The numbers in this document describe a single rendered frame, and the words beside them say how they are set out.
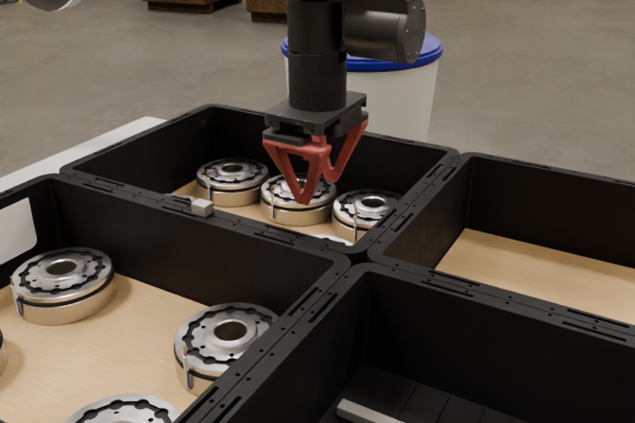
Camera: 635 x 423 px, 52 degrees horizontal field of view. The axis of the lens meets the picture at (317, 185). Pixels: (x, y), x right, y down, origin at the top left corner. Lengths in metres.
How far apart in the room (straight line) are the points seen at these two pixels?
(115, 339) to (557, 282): 0.47
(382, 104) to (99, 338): 1.67
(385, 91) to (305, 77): 1.59
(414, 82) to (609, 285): 1.56
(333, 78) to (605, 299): 0.38
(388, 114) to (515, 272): 1.51
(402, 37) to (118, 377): 0.39
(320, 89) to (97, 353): 0.33
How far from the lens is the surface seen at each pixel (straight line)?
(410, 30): 0.59
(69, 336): 0.70
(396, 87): 2.22
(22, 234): 0.80
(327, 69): 0.62
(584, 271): 0.82
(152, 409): 0.56
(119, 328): 0.70
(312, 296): 0.54
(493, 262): 0.80
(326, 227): 0.85
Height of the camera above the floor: 1.24
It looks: 25 degrees down
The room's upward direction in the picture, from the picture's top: straight up
